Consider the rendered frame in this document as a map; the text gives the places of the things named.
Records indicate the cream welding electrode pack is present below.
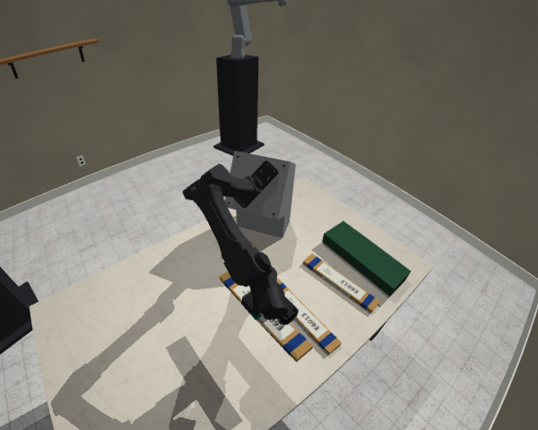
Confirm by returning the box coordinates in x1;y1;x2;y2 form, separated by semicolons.
220;272;313;362

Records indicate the white welding electrode pack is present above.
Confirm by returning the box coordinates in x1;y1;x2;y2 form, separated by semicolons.
303;254;380;313
277;279;342;355

